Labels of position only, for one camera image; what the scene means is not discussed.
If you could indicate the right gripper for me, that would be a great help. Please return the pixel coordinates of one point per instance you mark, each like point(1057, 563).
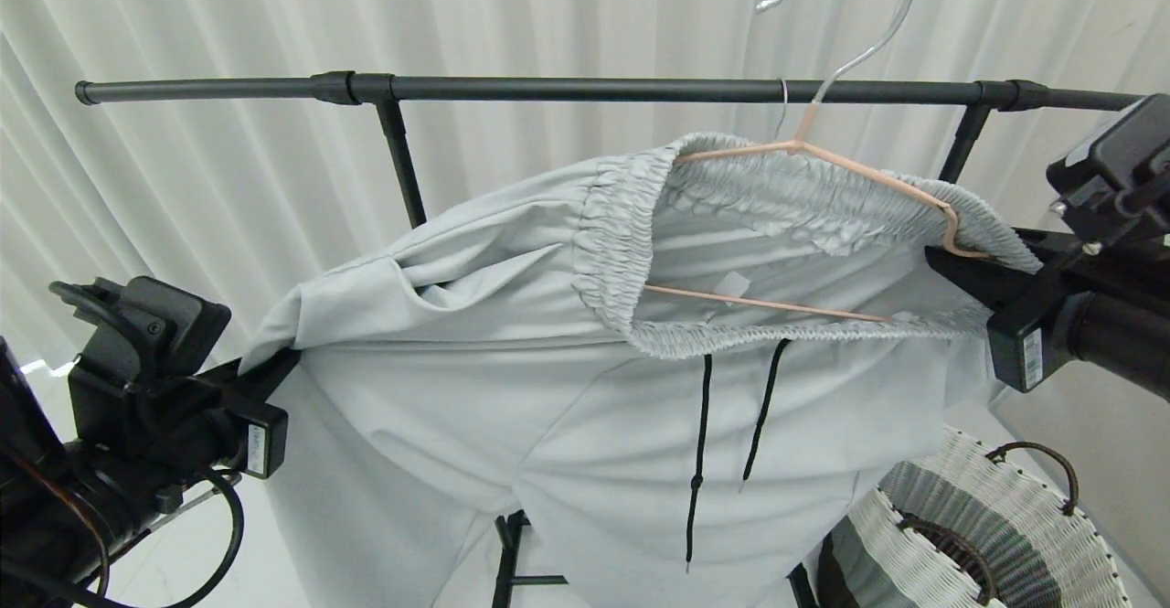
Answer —
point(1051, 334)

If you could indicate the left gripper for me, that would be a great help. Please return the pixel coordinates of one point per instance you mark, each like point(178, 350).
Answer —
point(174, 462)

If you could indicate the pink clothes hanger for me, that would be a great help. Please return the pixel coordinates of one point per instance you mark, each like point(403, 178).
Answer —
point(782, 105)
point(868, 174)

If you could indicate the pale grey garment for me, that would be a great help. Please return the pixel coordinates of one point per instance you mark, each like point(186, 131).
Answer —
point(548, 361)

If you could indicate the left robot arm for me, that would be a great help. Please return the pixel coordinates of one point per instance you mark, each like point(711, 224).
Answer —
point(27, 498)

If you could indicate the white laundry basket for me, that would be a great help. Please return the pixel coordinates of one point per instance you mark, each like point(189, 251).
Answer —
point(987, 535)

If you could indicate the black clothes rack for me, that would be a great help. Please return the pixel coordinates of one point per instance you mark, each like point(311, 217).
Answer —
point(548, 90)

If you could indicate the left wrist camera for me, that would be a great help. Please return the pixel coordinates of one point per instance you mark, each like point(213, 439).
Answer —
point(146, 352)

